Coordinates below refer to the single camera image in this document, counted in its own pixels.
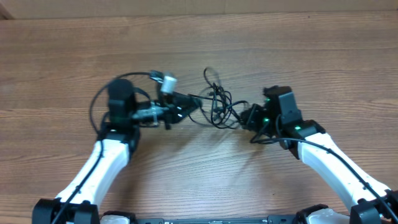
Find black usb cable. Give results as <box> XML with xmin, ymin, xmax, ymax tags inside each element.
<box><xmin>186</xmin><ymin>66</ymin><xmax>249</xmax><ymax>130</ymax></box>

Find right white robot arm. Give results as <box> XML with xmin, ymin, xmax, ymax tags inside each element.
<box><xmin>240</xmin><ymin>86</ymin><xmax>397</xmax><ymax>223</ymax></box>

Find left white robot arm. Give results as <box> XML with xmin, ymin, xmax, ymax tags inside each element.
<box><xmin>32</xmin><ymin>77</ymin><xmax>202</xmax><ymax>224</ymax></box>

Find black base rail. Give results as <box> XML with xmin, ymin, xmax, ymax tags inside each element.
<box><xmin>99</xmin><ymin>203</ymin><xmax>352</xmax><ymax>224</ymax></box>

